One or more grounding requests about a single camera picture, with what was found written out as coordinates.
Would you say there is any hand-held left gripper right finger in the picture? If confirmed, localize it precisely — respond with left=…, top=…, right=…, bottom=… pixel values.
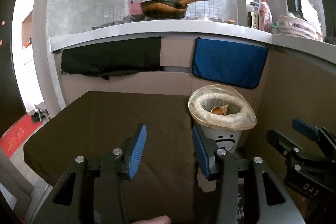
left=192, top=125, right=306, bottom=224

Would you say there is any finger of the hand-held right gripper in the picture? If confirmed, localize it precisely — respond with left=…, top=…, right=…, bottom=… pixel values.
left=292, top=119, right=336, bottom=159
left=266, top=130, right=328, bottom=161

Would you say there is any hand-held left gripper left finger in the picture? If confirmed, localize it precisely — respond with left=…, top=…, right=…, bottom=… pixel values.
left=31, top=123, right=147, bottom=224

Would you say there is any white smiley-face trash bin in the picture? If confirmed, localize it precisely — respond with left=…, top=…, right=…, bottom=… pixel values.
left=198, top=123, right=246, bottom=159

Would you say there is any white bin with plastic liner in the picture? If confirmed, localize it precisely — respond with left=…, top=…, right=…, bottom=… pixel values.
left=188, top=84, right=257, bottom=132

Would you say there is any person's left hand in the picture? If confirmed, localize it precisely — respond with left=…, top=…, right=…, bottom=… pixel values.
left=136, top=216, right=171, bottom=224

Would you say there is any black cloth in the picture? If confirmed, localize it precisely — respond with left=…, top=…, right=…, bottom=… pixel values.
left=61, top=36, right=162, bottom=81

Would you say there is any blue cloth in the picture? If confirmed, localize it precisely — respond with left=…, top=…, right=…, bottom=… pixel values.
left=192, top=37, right=269, bottom=89

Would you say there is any white plastic basket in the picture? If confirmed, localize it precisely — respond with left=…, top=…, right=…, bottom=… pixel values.
left=278, top=15, right=323, bottom=42

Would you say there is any small metal rack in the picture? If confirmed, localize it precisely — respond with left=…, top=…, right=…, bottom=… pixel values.
left=31, top=102, right=50, bottom=123

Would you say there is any white plastic bag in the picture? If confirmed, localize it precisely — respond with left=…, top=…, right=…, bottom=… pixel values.
left=294, top=0, right=322, bottom=24

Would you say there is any orange-capped plastic bottle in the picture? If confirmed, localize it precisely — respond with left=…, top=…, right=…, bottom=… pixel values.
left=259, top=0, right=273, bottom=33

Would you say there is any dark sauce bottle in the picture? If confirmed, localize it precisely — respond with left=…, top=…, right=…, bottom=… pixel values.
left=247, top=2, right=260, bottom=29

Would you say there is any red floor mat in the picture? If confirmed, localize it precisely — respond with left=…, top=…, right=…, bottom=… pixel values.
left=0, top=114, right=44, bottom=159

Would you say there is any white kitchen counter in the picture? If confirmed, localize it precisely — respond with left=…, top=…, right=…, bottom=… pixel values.
left=49, top=18, right=336, bottom=64

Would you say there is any black knife block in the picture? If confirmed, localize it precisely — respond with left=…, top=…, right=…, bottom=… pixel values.
left=286, top=0, right=302, bottom=14

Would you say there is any black refrigerator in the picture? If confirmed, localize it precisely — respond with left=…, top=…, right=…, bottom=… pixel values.
left=0, top=0, right=27, bottom=135

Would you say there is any black wok with wooden handle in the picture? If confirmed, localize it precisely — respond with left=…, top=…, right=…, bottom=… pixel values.
left=140, top=0, right=211, bottom=20

